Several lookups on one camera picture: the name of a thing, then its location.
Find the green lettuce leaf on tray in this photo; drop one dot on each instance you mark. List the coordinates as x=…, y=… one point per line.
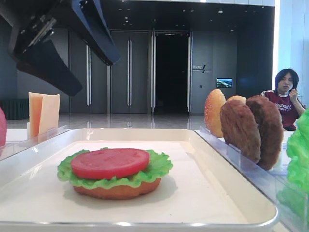
x=159, y=166

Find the red tomato slice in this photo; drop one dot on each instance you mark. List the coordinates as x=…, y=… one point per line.
x=109, y=163
x=3, y=128

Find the dark double door left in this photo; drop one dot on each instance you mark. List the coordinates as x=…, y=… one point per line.
x=92, y=74

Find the outer brown meat patty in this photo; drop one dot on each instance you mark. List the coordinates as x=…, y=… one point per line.
x=268, y=119

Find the green lettuce leaf in holder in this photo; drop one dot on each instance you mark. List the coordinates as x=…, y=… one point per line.
x=298, y=154

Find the white rectangular tray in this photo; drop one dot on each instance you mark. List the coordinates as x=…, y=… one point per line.
x=202, y=192

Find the dark double door middle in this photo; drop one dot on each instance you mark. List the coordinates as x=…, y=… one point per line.
x=129, y=76

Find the right clear acrylic rail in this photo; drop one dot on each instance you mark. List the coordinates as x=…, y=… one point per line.
x=268, y=182

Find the small wall screen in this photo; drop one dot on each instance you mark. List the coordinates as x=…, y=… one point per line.
x=224, y=82

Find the golden bun slice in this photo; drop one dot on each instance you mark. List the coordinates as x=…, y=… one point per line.
x=238, y=98

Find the left clear acrylic rail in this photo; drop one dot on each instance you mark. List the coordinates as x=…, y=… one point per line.
x=18, y=140

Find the seated person in maroon shirt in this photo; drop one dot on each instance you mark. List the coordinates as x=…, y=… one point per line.
x=285, y=97

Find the inner brown meat patty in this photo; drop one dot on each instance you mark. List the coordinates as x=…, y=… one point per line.
x=240, y=129

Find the orange cheese slice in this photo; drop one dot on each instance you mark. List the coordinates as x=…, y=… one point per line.
x=35, y=108

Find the sesame bun top slice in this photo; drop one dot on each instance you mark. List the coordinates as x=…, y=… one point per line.
x=214, y=101

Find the clear acrylic rail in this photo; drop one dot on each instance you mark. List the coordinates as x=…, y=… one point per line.
x=268, y=182
x=18, y=140

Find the bottom bun on tray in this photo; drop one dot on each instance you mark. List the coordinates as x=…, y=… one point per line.
x=119, y=192

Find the dark double door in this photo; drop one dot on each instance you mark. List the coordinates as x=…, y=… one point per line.
x=129, y=76
x=92, y=74

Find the pale yellow cheese slice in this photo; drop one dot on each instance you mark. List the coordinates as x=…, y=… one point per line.
x=49, y=113

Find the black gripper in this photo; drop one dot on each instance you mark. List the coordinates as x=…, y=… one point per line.
x=32, y=22

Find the brown meat patty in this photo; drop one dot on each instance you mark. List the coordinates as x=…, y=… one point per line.
x=268, y=119
x=240, y=129

